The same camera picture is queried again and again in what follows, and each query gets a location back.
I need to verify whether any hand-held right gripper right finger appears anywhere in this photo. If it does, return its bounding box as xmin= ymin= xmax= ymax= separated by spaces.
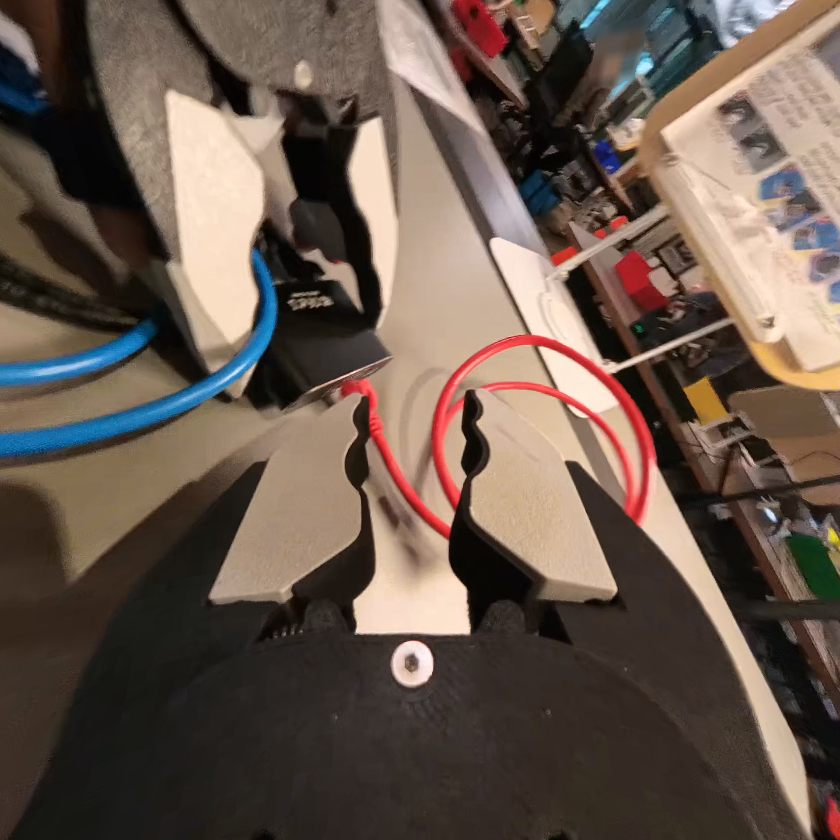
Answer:
xmin=448 ymin=388 xmax=619 ymax=605

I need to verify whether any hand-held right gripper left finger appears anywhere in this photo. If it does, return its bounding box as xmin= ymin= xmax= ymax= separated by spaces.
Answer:
xmin=206 ymin=394 xmax=377 ymax=605

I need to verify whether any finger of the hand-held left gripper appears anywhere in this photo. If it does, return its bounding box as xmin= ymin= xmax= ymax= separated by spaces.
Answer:
xmin=328 ymin=117 xmax=400 ymax=329
xmin=163 ymin=90 xmax=266 ymax=400

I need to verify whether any black ethernet adapter box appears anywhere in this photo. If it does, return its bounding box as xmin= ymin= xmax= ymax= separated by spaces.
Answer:
xmin=256 ymin=230 xmax=395 ymax=413

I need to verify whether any red ethernet cable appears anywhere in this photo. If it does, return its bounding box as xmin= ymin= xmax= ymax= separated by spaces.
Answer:
xmin=341 ymin=335 xmax=657 ymax=539

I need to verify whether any blue ethernet cable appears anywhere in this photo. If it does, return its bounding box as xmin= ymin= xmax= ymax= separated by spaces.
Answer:
xmin=0 ymin=246 xmax=280 ymax=460

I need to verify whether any person's left hand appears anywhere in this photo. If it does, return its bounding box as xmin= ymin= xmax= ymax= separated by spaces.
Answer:
xmin=29 ymin=197 xmax=168 ymax=284

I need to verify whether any laminated paper sheet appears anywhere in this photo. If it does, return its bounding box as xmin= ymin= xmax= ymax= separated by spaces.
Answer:
xmin=377 ymin=0 xmax=490 ymax=135

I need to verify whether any blue bag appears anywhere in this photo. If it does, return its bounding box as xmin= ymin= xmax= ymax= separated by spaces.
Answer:
xmin=521 ymin=171 xmax=559 ymax=214

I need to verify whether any white display stand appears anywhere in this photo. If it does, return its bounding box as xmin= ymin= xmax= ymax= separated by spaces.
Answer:
xmin=489 ymin=205 xmax=736 ymax=420

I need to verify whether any small red bin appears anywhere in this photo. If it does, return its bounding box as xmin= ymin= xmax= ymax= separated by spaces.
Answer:
xmin=451 ymin=0 xmax=509 ymax=59

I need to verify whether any small yellow bin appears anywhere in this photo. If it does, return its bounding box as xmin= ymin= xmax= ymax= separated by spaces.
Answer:
xmin=682 ymin=377 xmax=729 ymax=426

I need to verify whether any red plastic block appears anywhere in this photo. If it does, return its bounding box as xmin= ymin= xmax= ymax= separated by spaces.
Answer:
xmin=613 ymin=251 xmax=672 ymax=312

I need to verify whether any green plastic object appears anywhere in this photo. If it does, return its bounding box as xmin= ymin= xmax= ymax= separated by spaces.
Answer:
xmin=784 ymin=532 xmax=840 ymax=599

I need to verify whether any wooden display board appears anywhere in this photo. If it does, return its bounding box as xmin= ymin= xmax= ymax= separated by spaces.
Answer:
xmin=640 ymin=0 xmax=840 ymax=392

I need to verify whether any newspaper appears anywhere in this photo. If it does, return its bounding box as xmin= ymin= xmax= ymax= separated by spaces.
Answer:
xmin=659 ymin=29 xmax=840 ymax=371

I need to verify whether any black ethernet cable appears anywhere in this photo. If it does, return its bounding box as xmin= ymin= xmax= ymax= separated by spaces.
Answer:
xmin=0 ymin=252 xmax=155 ymax=332

